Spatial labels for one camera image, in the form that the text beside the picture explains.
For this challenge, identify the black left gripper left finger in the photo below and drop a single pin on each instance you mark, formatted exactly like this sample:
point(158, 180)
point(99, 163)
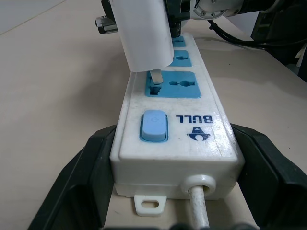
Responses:
point(76, 182)

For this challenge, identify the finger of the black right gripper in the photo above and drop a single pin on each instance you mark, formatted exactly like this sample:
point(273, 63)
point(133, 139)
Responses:
point(176, 19)
point(106, 25)

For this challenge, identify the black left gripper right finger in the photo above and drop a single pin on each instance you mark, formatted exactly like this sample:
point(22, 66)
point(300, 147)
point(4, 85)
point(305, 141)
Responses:
point(271, 177)

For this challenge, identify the white charger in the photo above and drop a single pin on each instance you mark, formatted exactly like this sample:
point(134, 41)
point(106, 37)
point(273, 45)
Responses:
point(144, 36)

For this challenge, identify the white power strip blue sockets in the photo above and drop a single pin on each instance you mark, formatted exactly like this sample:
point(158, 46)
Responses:
point(192, 143)

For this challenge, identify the dark equipment box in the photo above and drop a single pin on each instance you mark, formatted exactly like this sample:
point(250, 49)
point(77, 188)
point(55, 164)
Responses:
point(280, 28)

